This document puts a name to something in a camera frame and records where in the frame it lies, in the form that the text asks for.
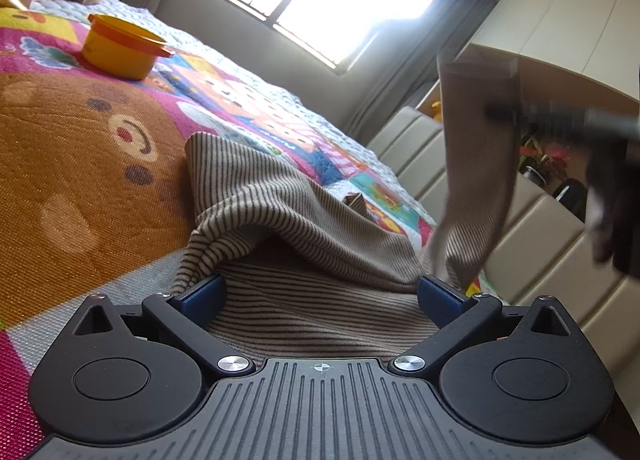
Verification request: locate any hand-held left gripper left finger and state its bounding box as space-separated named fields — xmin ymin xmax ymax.
xmin=75 ymin=274 xmax=256 ymax=376

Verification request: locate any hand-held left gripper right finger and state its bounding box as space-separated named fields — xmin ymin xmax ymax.
xmin=389 ymin=275 xmax=576 ymax=376

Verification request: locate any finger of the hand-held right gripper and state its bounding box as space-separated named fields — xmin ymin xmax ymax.
xmin=484 ymin=99 xmax=640 ymax=140

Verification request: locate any beige striped knit garment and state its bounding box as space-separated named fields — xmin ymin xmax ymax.
xmin=172 ymin=53 xmax=523 ymax=366

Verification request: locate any red flowering plant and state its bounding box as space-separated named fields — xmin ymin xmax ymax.
xmin=517 ymin=134 xmax=572 ymax=182

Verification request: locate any beige padded headboard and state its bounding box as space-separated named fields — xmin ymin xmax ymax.
xmin=367 ymin=108 xmax=640 ymax=393

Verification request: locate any white wardrobe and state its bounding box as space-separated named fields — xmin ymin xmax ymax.
xmin=457 ymin=0 xmax=640 ymax=102

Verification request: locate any colourful cartoon printed blanket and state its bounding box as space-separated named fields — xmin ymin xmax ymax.
xmin=0 ymin=8 xmax=483 ymax=460

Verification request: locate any yellow plastic container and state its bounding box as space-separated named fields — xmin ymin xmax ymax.
xmin=80 ymin=14 xmax=177 ymax=81

